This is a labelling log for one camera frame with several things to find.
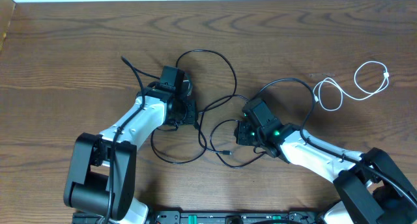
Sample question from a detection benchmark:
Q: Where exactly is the black USB cable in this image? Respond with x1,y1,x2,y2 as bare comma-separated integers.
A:
209,119,266,169
150,49,250,165

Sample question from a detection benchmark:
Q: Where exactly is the white USB cable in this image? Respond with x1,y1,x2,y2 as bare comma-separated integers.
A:
312,60,390,112

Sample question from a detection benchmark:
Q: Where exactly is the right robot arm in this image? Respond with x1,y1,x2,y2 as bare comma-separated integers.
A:
235,98,416,223

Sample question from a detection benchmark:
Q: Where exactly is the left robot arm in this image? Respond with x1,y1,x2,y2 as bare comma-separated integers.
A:
63,66,197,223

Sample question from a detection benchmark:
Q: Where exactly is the left camera black cable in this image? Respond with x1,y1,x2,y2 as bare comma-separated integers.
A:
102,56,162,224

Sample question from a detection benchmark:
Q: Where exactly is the camera black cable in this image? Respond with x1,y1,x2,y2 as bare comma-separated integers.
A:
102,56,162,224
252,77,417,208

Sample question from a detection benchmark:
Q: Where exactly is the right camera black cable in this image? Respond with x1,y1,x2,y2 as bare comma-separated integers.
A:
252,77,417,208

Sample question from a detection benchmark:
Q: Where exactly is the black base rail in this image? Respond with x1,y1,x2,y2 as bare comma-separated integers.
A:
72,210,326,224

